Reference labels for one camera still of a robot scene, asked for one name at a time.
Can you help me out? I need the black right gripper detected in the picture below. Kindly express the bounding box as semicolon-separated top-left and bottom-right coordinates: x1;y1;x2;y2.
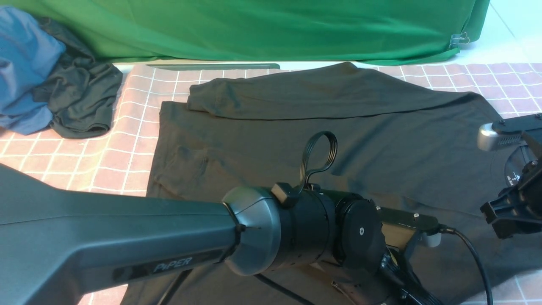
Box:
480;145;542;239

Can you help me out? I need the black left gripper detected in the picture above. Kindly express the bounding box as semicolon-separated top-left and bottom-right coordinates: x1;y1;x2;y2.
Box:
330;250;443;305

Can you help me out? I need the dark gray long-sleeve shirt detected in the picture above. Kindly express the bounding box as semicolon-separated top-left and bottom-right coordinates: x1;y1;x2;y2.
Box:
147;63;541;285

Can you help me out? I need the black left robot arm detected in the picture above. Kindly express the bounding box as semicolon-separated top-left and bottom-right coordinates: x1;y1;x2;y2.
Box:
1;131;441;305

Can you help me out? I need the clear binder clip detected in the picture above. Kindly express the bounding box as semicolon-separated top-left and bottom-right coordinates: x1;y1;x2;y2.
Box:
448;31;470;49

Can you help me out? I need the dark green flat strip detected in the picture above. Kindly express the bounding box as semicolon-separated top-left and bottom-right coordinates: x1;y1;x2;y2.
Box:
148;63;280;71

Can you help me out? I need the green backdrop cloth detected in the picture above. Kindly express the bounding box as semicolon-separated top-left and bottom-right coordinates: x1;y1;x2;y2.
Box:
1;0;489;66

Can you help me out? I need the pink grid tablecloth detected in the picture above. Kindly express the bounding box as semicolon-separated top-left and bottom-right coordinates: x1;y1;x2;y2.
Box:
0;64;541;305

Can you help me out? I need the dark crumpled garment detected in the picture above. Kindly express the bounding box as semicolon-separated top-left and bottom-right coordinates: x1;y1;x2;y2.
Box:
32;17;123;139

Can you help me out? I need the blue crumpled garment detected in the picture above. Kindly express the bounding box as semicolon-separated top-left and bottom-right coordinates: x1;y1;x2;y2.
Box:
0;6;66;135

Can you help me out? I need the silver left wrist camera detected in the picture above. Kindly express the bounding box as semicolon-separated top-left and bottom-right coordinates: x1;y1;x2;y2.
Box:
377;207;442;260

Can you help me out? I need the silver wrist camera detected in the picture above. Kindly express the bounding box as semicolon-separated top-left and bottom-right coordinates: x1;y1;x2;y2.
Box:
477;113;542;151
377;207;442;260

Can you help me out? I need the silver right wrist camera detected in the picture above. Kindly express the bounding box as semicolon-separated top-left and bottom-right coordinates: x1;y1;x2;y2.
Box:
477;113;542;151

